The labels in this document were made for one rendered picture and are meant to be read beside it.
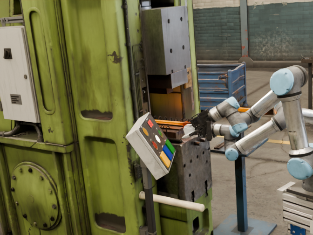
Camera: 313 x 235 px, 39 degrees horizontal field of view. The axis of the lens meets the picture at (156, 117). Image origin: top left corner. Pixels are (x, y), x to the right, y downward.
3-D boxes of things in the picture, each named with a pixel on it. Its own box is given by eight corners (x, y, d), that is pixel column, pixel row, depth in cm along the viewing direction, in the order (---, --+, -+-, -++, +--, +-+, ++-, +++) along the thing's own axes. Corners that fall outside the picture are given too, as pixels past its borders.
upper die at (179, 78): (187, 82, 297) (187, 68, 294) (172, 88, 281) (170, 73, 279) (137, 80, 320) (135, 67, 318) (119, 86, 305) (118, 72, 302)
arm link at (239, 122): (255, 124, 242) (244, 107, 244) (243, 130, 234) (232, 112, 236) (245, 131, 247) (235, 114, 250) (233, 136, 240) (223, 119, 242)
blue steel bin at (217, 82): (248, 105, 730) (247, 61, 711) (233, 118, 663) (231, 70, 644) (182, 102, 786) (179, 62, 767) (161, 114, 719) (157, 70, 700)
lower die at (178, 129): (191, 133, 306) (190, 121, 304) (176, 142, 290) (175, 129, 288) (142, 127, 329) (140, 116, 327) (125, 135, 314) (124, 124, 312)
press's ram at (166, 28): (196, 64, 305) (193, 4, 295) (166, 75, 275) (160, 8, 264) (146, 64, 328) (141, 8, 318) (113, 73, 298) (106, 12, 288)
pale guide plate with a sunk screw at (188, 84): (192, 86, 326) (190, 63, 322) (186, 88, 319) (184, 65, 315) (189, 86, 327) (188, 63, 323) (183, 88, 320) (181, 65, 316)
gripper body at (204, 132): (196, 136, 291) (213, 138, 284) (195, 124, 288) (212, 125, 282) (202, 133, 297) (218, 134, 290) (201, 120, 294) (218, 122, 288)
